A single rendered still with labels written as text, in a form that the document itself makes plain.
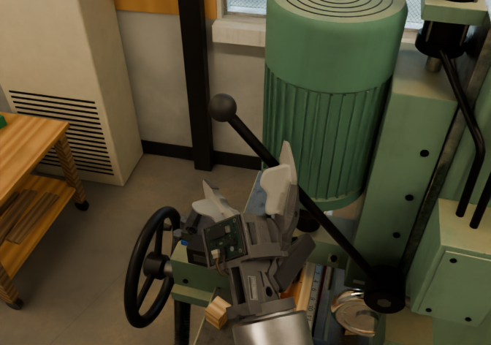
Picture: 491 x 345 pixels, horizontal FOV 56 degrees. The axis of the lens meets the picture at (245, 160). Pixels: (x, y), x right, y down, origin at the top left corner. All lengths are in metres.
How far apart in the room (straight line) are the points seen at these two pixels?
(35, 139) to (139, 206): 0.63
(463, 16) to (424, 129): 0.14
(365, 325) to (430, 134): 0.37
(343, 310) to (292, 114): 0.37
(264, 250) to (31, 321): 1.70
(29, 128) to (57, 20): 0.47
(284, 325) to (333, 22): 0.34
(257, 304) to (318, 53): 0.30
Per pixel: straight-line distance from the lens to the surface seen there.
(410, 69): 0.65
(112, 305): 2.09
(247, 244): 0.52
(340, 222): 0.89
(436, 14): 0.58
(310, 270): 0.96
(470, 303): 0.68
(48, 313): 2.15
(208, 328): 0.94
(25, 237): 2.20
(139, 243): 1.02
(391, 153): 0.65
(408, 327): 0.78
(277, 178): 0.56
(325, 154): 0.65
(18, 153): 2.06
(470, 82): 0.59
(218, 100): 0.55
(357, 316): 0.83
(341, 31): 0.54
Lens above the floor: 1.73
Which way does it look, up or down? 42 degrees down
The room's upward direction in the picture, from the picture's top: straight up
